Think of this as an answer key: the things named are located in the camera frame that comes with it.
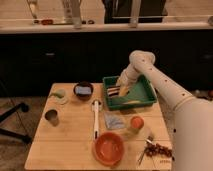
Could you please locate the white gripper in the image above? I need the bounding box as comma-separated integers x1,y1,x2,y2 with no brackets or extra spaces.
116,66,138,97

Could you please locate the black white striped eraser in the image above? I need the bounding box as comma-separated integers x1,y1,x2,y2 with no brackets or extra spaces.
107,86,120,97

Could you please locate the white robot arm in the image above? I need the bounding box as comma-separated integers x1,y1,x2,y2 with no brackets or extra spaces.
117,50,213,171

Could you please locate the green plastic tray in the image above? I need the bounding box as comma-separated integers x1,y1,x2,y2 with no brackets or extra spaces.
103,75,157,110

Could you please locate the clear plastic bag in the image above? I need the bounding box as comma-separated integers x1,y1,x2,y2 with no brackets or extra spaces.
104,113,125,130

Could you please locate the orange fruit on cup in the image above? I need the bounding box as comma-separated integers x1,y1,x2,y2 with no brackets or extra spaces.
130,116,144,133

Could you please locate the dark bowl with blue sponge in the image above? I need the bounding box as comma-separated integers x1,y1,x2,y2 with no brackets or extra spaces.
73,81,94,101

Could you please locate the orange bowl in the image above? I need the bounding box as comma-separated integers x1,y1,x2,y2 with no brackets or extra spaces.
92,132,124,167

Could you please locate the red grapes bunch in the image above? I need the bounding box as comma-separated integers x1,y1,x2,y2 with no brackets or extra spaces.
145,144,172,157

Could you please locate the metal cup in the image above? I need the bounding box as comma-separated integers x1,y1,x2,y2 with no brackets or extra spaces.
45,109,59,126

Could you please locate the black office chair base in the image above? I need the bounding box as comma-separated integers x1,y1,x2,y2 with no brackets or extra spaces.
0,102,32,144

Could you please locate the white handled brush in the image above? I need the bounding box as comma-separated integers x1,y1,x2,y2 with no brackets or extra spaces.
92,100,101,138

